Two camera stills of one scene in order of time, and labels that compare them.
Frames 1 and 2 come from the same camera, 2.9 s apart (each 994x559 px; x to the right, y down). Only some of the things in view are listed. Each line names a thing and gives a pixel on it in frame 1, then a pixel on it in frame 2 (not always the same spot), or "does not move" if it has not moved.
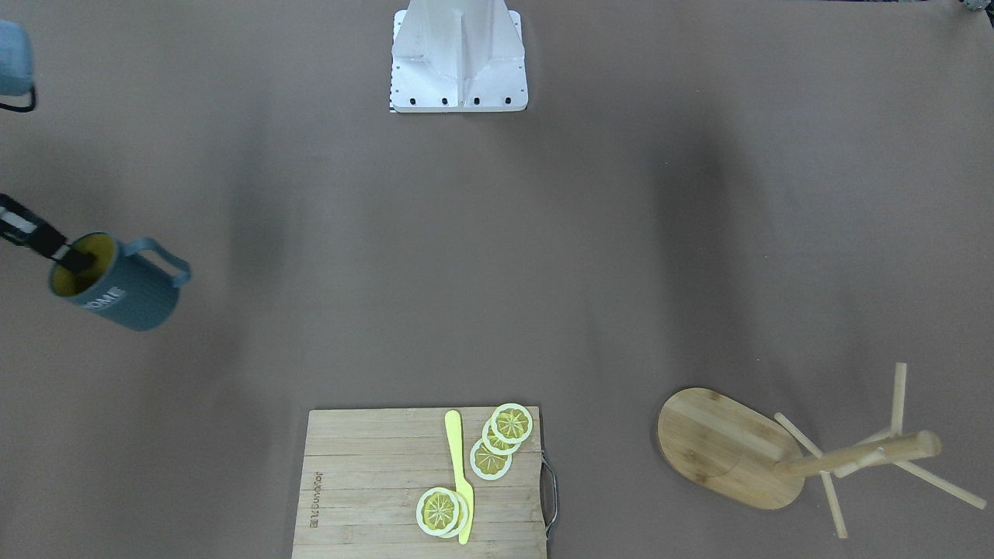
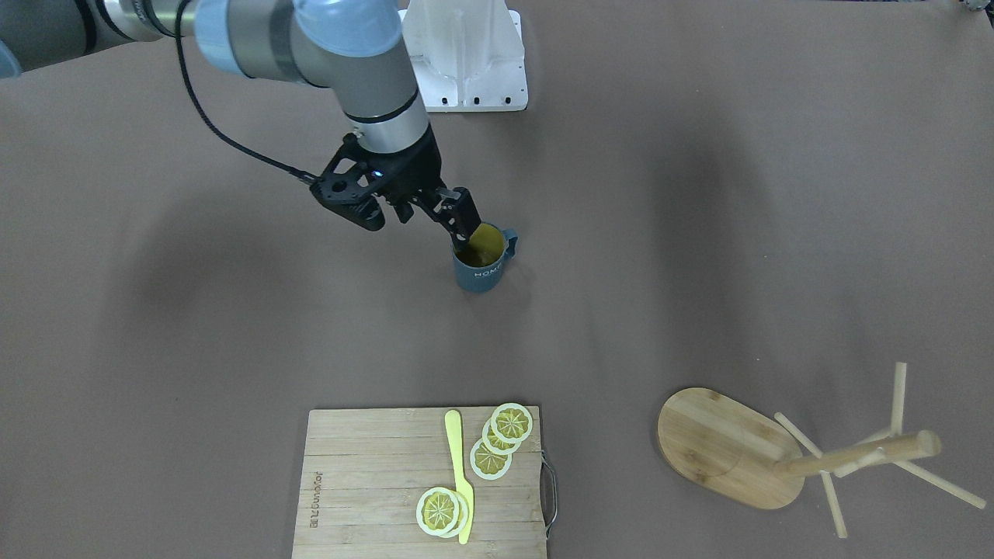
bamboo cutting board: [365, 471] does not move
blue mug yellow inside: [135, 283] -> [479, 262]
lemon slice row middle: [494, 443] does not move
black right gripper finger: [22, 225] -> [355, 178]
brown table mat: [780, 199] does not move
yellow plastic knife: [453, 428] does not move
